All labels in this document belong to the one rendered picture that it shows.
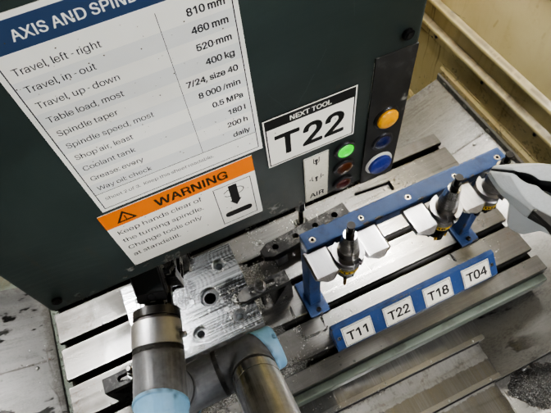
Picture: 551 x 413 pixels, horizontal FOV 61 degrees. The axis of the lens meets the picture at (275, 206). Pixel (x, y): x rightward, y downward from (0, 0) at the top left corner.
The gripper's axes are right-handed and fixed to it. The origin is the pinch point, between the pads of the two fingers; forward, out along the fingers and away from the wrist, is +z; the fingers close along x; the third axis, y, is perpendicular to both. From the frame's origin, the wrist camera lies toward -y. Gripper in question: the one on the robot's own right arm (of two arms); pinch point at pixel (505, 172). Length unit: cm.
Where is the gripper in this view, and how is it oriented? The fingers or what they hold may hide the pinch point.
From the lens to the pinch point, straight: 50.0
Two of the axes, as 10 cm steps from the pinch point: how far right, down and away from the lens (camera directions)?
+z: -8.1, -4.7, 3.6
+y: 0.8, 5.2, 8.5
